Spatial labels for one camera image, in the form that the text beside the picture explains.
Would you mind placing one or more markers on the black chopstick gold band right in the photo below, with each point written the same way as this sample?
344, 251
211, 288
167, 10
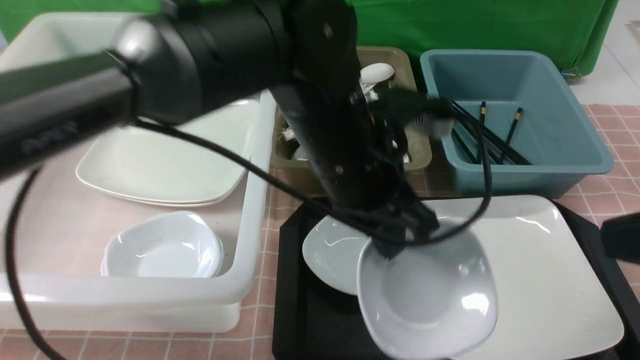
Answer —
513, 126

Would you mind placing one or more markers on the large white plastic tub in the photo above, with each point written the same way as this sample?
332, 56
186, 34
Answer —
64, 226

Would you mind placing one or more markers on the white bowl in tub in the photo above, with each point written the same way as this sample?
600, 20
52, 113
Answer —
174, 245

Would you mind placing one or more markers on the blue plastic bin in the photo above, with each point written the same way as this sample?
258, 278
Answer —
555, 142

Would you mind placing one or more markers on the short black chopstick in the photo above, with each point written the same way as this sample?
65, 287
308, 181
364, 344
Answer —
465, 149

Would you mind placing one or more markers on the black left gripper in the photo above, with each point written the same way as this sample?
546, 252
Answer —
392, 227

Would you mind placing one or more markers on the white square plate in tub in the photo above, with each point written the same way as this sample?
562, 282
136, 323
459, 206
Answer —
147, 165

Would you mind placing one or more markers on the white bowl tray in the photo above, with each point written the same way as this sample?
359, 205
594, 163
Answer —
331, 251
429, 302

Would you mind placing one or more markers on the black chopstick gold band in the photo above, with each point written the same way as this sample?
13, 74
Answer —
513, 126
481, 119

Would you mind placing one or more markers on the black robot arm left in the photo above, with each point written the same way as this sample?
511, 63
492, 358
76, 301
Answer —
169, 68

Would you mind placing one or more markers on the pink checkered tablecloth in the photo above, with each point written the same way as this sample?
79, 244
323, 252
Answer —
596, 198

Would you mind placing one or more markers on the large white square plate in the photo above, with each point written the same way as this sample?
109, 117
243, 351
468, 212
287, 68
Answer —
551, 304

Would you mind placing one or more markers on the olive green plastic bin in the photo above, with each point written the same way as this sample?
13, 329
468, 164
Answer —
299, 174

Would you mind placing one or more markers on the black plastic serving tray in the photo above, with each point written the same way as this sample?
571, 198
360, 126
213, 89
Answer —
313, 321

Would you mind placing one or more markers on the white spoon top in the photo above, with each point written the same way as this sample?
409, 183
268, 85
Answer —
376, 73

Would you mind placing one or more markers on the green cloth backdrop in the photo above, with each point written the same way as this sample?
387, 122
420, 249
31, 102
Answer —
569, 32

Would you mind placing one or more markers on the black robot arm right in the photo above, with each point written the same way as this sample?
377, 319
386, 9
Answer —
621, 237

